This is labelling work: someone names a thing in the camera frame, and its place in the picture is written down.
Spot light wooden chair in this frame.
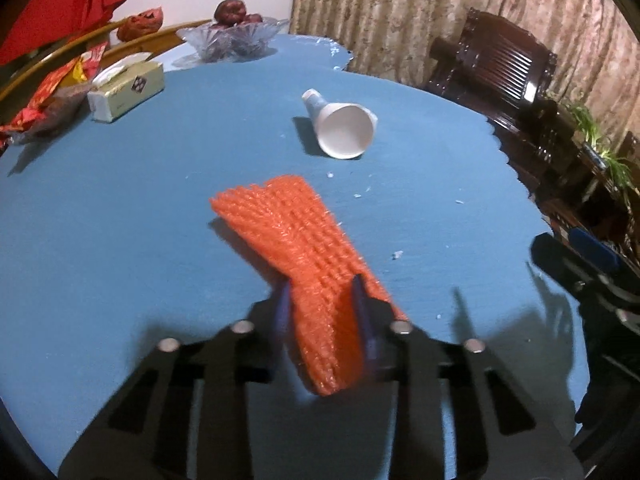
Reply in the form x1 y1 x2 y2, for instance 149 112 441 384
0 19 132 106

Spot large dark red apple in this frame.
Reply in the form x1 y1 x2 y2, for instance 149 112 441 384
214 0 247 26

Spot beige patterned curtain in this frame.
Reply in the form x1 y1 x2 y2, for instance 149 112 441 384
289 0 640 141

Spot light wooden sideboard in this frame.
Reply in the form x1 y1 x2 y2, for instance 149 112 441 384
102 19 213 68

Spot green potted plant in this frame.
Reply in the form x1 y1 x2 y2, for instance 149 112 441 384
555 101 640 201

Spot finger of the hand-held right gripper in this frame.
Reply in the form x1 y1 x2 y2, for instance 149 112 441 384
530 232 588 303
569 227 623 278

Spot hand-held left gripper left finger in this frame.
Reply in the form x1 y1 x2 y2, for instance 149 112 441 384
59 280 292 480

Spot clear glass fruit bowl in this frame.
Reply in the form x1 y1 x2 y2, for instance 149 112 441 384
176 16 290 63

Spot white tissue box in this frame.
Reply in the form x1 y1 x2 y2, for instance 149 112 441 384
87 53 166 123

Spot clear glass plate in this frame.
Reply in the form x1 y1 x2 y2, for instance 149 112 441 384
9 82 94 146

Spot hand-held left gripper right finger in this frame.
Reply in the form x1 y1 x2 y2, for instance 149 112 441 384
350 275 585 480

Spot dark carved wooden chair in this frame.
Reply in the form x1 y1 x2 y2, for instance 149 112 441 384
425 7 640 251

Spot red and yellow snack packets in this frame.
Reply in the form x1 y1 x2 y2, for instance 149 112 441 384
0 42 109 137

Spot orange foam net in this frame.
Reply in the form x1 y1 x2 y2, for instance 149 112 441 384
209 175 410 397

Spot knotted red plastic bag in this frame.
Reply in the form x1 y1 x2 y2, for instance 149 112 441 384
116 6 165 42

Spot white paper cup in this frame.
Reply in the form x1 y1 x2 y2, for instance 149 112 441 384
301 88 379 161

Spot red hanging cloth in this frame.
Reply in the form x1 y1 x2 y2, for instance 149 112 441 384
0 0 128 66

